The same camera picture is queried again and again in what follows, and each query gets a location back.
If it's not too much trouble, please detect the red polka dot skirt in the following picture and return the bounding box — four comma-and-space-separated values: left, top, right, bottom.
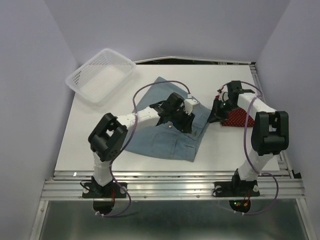
221, 96, 247, 128

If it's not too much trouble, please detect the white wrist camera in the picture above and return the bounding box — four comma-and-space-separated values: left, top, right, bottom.
215, 85, 229, 102
183, 98, 200, 115

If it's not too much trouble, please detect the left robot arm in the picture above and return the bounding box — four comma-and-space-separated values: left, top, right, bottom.
87, 92, 198, 197

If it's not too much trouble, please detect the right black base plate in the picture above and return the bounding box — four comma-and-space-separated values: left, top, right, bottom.
212, 180, 260, 198

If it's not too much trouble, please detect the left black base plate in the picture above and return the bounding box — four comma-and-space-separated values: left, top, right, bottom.
82, 182, 127, 199

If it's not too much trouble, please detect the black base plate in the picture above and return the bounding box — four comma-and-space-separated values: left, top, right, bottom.
82, 182, 127, 199
212, 180, 260, 198

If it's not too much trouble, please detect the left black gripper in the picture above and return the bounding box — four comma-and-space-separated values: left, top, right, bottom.
169, 106, 195, 134

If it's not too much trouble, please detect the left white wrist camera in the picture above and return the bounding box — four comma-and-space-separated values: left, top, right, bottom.
183, 98, 200, 115

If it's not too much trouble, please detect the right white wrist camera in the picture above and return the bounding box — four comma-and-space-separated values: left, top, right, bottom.
215, 85, 229, 102

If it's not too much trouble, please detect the white plastic basket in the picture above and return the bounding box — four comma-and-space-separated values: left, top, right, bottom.
65, 48, 136, 106

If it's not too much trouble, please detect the light blue denim skirt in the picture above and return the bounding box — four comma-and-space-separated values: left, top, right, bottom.
125, 77, 211, 162

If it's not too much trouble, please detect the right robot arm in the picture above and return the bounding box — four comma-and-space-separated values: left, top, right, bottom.
207, 81, 289, 198

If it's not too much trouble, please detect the aluminium frame rail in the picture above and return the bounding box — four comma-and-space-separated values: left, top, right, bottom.
31, 64, 317, 240

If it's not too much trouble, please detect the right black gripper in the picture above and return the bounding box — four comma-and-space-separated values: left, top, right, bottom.
206, 98, 240, 124

